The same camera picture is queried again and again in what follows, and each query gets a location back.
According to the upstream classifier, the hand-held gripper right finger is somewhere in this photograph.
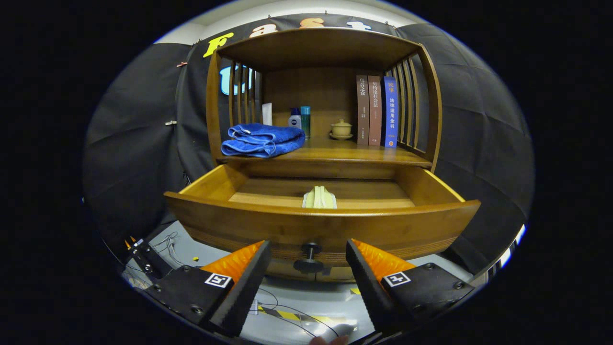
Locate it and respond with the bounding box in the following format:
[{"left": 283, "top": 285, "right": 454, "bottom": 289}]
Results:
[{"left": 345, "top": 239, "right": 476, "bottom": 336}]

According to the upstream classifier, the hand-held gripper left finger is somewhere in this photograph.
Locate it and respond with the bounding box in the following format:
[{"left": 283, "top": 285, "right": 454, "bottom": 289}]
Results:
[{"left": 144, "top": 240, "right": 272, "bottom": 337}]

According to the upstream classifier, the wooden drawer with black knob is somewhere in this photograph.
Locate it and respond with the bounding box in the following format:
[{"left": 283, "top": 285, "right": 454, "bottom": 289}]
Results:
[{"left": 164, "top": 163, "right": 481, "bottom": 276}]

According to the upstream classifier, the wooden countertop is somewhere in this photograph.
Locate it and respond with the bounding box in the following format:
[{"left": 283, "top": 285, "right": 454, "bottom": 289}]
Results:
[{"left": 216, "top": 134, "right": 432, "bottom": 168}]

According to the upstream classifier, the wooden cabinet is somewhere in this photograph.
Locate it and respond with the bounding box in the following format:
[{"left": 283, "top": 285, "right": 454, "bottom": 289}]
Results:
[{"left": 163, "top": 26, "right": 482, "bottom": 283}]

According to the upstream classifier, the yellow black floor tape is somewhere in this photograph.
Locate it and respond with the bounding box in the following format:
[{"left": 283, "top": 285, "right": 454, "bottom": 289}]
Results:
[{"left": 259, "top": 304, "right": 345, "bottom": 325}]

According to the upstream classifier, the black tool with orange tips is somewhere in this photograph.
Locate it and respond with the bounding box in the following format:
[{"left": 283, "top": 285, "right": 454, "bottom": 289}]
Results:
[{"left": 124, "top": 236, "right": 175, "bottom": 281}]

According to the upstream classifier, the white panel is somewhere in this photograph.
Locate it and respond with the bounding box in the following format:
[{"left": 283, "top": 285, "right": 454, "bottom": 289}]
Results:
[{"left": 498, "top": 224, "right": 527, "bottom": 269}]

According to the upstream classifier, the blue folded towel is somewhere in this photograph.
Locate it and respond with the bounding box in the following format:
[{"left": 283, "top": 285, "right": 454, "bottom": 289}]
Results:
[{"left": 221, "top": 123, "right": 306, "bottom": 159}]

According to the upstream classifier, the beige lidded tea cup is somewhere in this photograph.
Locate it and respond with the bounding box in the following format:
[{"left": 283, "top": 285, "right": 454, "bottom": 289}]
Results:
[{"left": 329, "top": 118, "right": 354, "bottom": 141}]

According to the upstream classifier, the reddish brown book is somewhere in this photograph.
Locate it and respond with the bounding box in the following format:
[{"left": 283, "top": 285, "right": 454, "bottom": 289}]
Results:
[{"left": 368, "top": 75, "right": 383, "bottom": 146}]

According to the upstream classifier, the dark brown book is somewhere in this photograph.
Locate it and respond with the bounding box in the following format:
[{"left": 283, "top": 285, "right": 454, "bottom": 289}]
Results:
[{"left": 356, "top": 74, "right": 370, "bottom": 146}]

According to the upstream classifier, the blue book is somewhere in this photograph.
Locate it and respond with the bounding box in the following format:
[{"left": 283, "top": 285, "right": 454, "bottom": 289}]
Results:
[{"left": 382, "top": 76, "right": 399, "bottom": 148}]

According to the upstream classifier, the black backdrop cloth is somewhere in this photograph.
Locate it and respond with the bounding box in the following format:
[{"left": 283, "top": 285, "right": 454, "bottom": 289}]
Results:
[{"left": 82, "top": 13, "right": 535, "bottom": 276}]

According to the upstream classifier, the thin floor cable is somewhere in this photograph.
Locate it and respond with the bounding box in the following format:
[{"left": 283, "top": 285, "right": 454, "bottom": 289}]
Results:
[{"left": 249, "top": 287, "right": 341, "bottom": 338}]

